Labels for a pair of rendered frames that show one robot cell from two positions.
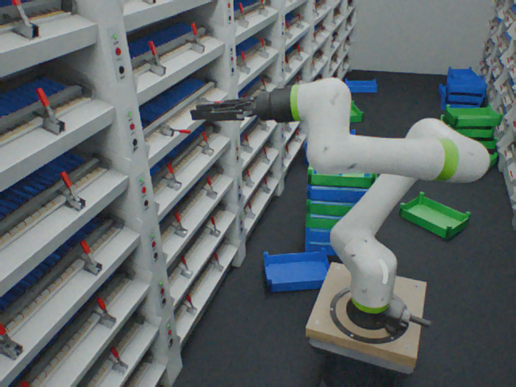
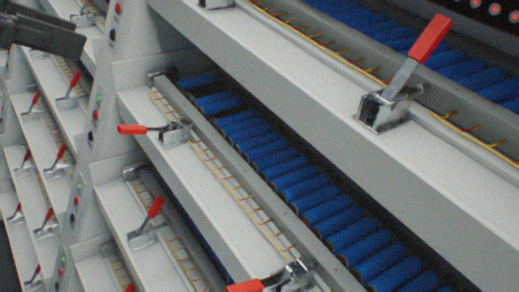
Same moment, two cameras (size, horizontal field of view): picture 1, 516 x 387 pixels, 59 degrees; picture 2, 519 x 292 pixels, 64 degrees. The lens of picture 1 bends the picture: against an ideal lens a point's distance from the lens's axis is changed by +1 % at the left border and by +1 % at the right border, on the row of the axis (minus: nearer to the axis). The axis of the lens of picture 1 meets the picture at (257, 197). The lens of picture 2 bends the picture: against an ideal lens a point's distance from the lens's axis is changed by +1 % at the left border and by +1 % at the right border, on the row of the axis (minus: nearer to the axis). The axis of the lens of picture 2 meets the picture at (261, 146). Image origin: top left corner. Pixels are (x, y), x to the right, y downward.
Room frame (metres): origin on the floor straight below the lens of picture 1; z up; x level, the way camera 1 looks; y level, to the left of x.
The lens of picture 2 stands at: (1.61, -0.14, 1.16)
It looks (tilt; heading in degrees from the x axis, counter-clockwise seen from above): 25 degrees down; 114
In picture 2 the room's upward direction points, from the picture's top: 23 degrees clockwise
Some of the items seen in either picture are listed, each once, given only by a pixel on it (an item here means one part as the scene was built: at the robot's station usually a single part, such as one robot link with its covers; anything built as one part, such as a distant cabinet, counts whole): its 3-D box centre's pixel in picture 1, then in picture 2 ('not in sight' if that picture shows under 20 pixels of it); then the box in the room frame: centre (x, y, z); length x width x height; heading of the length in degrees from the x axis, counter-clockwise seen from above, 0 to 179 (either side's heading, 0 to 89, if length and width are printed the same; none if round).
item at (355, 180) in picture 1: (341, 168); not in sight; (1.87, -0.40, 0.44); 0.30 x 0.20 x 0.08; 79
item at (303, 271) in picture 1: (297, 268); not in sight; (1.63, -0.18, 0.04); 0.30 x 0.20 x 0.08; 94
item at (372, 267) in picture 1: (371, 274); not in sight; (1.08, -0.35, 0.48); 0.16 x 0.13 x 0.19; 16
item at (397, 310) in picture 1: (386, 312); not in sight; (1.04, -0.40, 0.36); 0.26 x 0.15 x 0.06; 57
